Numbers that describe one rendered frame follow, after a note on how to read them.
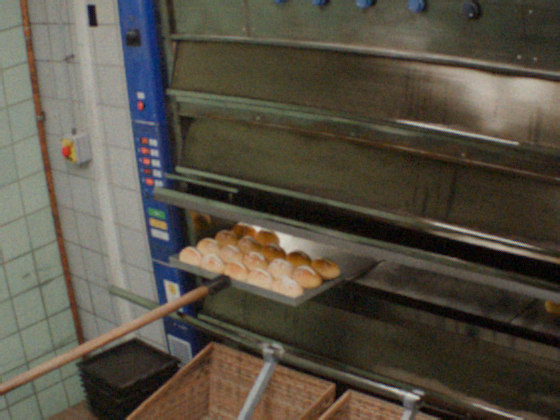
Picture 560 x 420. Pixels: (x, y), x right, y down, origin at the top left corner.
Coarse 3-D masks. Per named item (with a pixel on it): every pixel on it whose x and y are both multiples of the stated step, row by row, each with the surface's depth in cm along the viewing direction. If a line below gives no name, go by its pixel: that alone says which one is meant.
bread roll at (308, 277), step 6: (300, 270) 304; (306, 270) 303; (312, 270) 303; (294, 276) 305; (300, 276) 303; (306, 276) 302; (312, 276) 301; (318, 276) 302; (300, 282) 303; (306, 282) 301; (312, 282) 301; (318, 282) 301; (312, 288) 302
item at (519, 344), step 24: (336, 288) 302; (360, 288) 300; (384, 312) 291; (408, 312) 285; (432, 312) 279; (456, 312) 277; (480, 336) 268; (504, 336) 262; (528, 336) 258; (552, 336) 255
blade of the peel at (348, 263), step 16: (288, 240) 339; (176, 256) 332; (320, 256) 324; (336, 256) 323; (352, 256) 321; (208, 272) 317; (352, 272) 309; (240, 288) 309; (256, 288) 303; (304, 288) 303; (320, 288) 300
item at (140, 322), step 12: (204, 288) 304; (180, 300) 298; (192, 300) 301; (156, 312) 292; (168, 312) 295; (132, 324) 286; (144, 324) 289; (108, 336) 280; (120, 336) 283; (84, 348) 274; (96, 348) 277; (60, 360) 268; (72, 360) 271; (24, 372) 262; (36, 372) 263; (48, 372) 266; (12, 384) 257; (24, 384) 260
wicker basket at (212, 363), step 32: (224, 352) 345; (192, 384) 344; (224, 384) 347; (288, 384) 326; (320, 384) 317; (160, 416) 336; (192, 416) 347; (224, 416) 348; (256, 416) 337; (288, 416) 327; (320, 416) 311
